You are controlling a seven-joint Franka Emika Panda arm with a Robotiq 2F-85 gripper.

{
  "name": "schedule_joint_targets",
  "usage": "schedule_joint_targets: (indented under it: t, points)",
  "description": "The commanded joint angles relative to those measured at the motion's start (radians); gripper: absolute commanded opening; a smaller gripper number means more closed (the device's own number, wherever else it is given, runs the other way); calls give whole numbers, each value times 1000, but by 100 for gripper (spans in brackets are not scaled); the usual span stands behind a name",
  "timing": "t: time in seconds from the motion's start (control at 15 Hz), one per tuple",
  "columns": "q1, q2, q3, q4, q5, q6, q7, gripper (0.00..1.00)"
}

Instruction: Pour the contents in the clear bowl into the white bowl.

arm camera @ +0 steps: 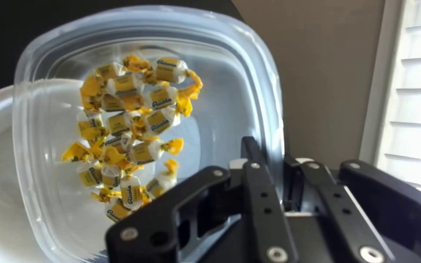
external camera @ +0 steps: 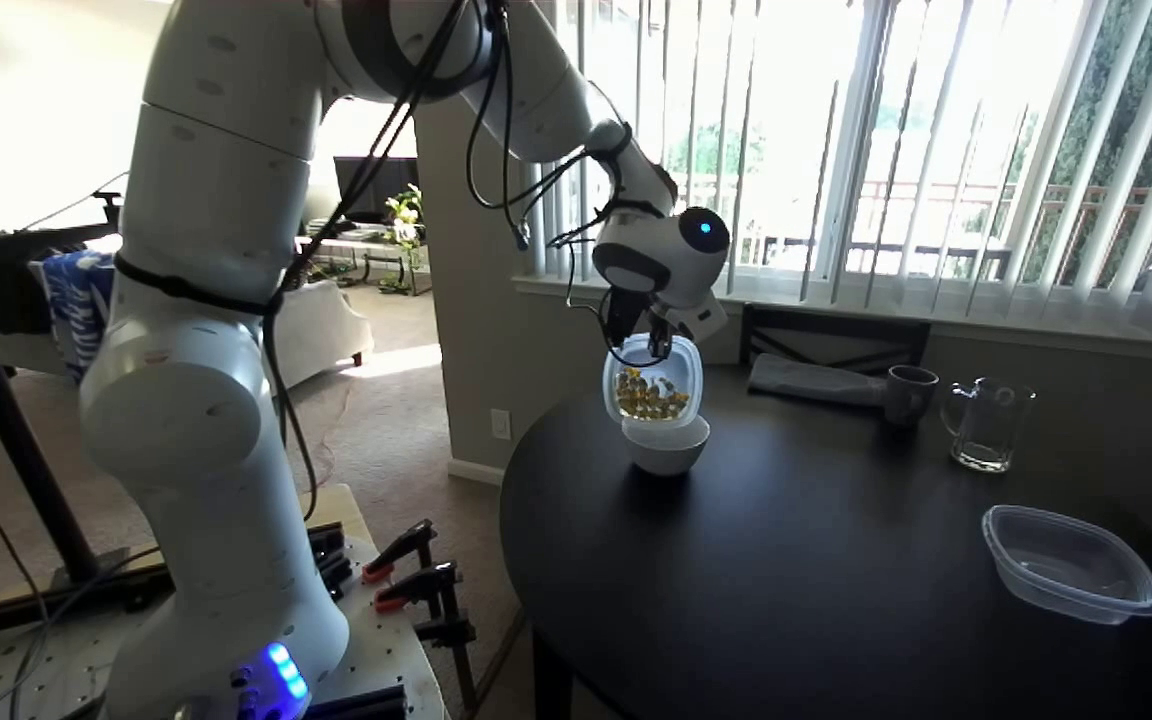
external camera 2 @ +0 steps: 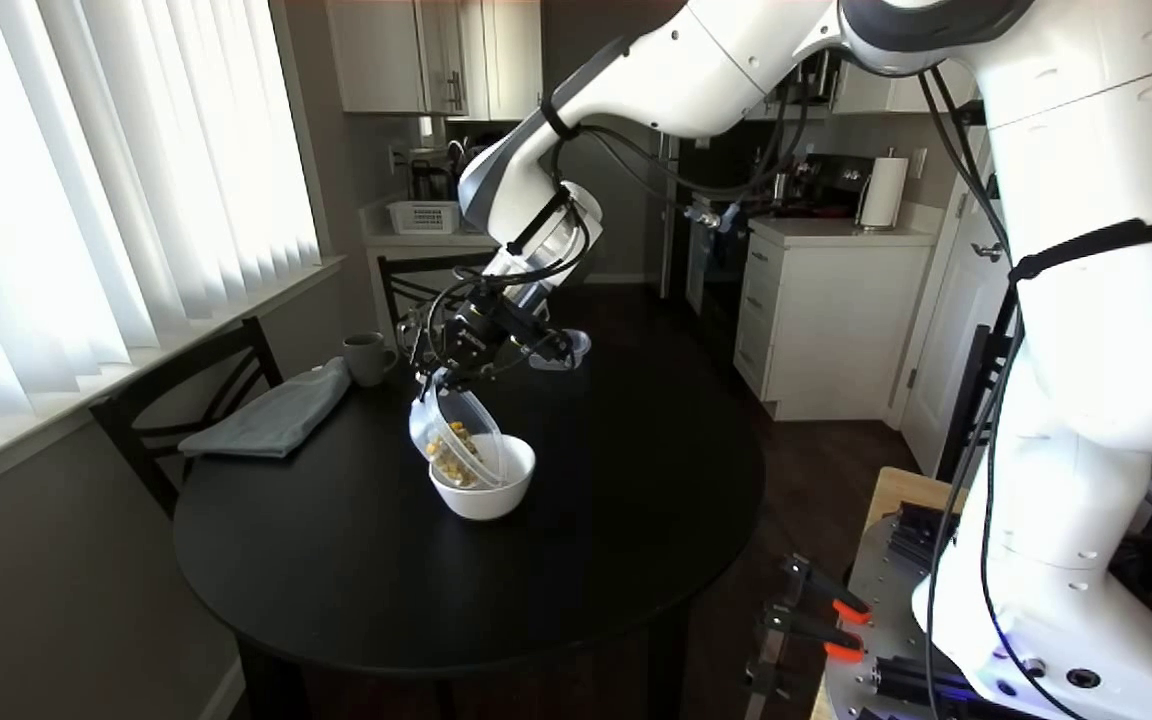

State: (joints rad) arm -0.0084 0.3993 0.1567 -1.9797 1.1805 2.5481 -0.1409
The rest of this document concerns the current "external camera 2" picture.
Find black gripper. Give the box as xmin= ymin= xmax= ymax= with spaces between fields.
xmin=415 ymin=272 xmax=559 ymax=409

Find yellow food pieces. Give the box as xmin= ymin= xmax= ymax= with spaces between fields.
xmin=424 ymin=420 xmax=497 ymax=474

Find white ceramic bowl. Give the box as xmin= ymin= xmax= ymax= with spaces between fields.
xmin=424 ymin=427 xmax=539 ymax=526

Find grey mug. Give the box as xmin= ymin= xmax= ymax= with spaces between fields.
xmin=340 ymin=330 xmax=401 ymax=392

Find black cross-back chair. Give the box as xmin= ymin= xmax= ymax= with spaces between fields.
xmin=375 ymin=248 xmax=501 ymax=340

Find white plastic tub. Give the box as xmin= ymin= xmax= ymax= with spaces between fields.
xmin=385 ymin=198 xmax=469 ymax=242

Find grey folded cloth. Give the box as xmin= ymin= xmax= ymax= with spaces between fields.
xmin=177 ymin=355 xmax=356 ymax=464

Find black wooden chair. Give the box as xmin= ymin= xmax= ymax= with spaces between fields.
xmin=86 ymin=314 xmax=289 ymax=522

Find white upper kitchen cabinets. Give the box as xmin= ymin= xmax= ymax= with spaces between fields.
xmin=322 ymin=0 xmax=547 ymax=125

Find white kitchen base cabinet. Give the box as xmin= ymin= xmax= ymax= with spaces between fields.
xmin=730 ymin=212 xmax=940 ymax=427

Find white vertical window blinds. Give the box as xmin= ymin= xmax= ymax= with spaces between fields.
xmin=0 ymin=0 xmax=327 ymax=449

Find black coffee machine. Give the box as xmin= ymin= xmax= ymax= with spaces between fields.
xmin=788 ymin=148 xmax=879 ymax=217

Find wooden robot mounting cart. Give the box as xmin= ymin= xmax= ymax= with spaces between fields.
xmin=807 ymin=464 xmax=997 ymax=720

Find white paper towel roll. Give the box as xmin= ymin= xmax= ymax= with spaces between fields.
xmin=861 ymin=152 xmax=915 ymax=233

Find white door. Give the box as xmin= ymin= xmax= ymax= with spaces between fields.
xmin=896 ymin=166 xmax=1028 ymax=480

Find orange-handled black clamp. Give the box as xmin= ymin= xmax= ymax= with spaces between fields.
xmin=769 ymin=554 xmax=874 ymax=634
xmin=744 ymin=605 xmax=873 ymax=672

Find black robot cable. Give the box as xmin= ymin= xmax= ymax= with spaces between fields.
xmin=913 ymin=66 xmax=1070 ymax=720

